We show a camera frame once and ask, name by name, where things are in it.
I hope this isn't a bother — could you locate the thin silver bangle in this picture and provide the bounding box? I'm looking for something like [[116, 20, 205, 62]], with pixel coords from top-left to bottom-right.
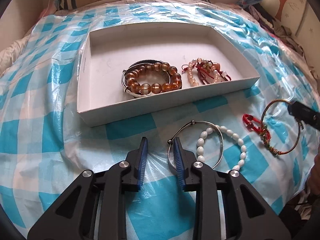
[[167, 120, 224, 170]]

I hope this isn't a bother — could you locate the orange stone red cord bracelet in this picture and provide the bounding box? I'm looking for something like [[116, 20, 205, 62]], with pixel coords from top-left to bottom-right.
[[182, 58, 232, 86]]

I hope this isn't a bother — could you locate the wide silver cuff bangle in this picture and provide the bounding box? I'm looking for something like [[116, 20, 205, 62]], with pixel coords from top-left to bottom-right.
[[121, 64, 151, 98]]

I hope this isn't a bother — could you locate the pile of dark clothes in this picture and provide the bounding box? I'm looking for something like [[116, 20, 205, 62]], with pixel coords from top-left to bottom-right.
[[245, 4, 306, 61]]

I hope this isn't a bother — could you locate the amber bead bracelet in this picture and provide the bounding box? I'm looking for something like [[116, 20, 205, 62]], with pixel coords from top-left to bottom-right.
[[125, 61, 183, 95]]

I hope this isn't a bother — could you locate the person's right hand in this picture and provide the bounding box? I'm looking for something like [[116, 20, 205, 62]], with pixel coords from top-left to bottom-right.
[[308, 153, 320, 196]]

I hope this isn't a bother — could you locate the pink bead bracelet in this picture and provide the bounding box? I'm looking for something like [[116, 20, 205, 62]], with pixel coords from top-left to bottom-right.
[[182, 57, 231, 87]]

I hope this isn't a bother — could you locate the white cardboard tray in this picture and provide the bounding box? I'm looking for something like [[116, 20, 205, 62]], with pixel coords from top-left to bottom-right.
[[77, 22, 260, 127]]

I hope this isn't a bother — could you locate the red braided cord bracelet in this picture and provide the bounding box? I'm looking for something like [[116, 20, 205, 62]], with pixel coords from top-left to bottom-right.
[[242, 113, 272, 140]]

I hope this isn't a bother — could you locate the tree decorated headboard panel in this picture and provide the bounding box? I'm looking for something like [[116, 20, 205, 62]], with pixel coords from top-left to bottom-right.
[[260, 0, 320, 46]]

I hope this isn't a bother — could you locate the blue checkered plastic sheet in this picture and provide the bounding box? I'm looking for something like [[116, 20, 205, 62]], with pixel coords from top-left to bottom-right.
[[1, 0, 319, 239]]

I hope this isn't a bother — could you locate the black bangle bracelet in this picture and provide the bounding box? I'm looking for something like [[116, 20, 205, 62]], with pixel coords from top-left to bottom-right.
[[125, 59, 164, 73]]

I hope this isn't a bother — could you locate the multicolour thread bracelet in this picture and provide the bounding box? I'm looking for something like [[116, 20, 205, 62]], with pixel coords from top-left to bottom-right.
[[260, 99, 302, 157]]

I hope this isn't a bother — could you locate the white bead bracelet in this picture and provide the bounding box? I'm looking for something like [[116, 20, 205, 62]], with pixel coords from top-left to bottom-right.
[[196, 125, 248, 172]]

